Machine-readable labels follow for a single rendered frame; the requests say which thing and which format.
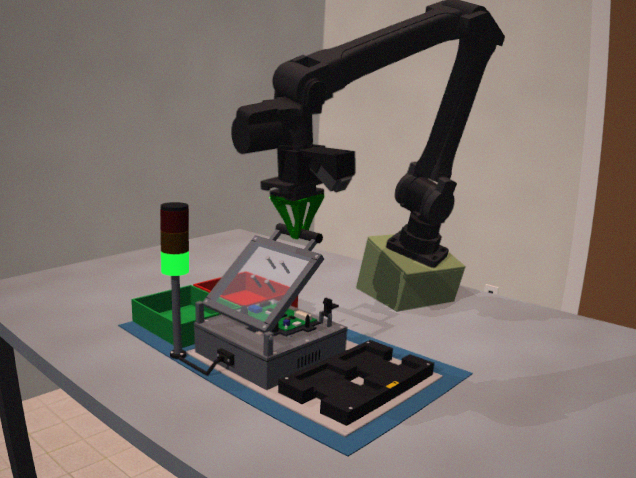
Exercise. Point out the green bin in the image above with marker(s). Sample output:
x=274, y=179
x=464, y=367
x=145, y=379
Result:
x=151, y=312

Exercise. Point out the red bin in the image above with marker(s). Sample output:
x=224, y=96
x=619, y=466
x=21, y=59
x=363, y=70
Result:
x=210, y=284

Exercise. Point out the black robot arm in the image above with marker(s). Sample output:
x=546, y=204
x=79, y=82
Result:
x=258, y=127

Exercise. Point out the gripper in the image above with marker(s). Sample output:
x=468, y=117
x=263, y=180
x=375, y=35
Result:
x=295, y=195

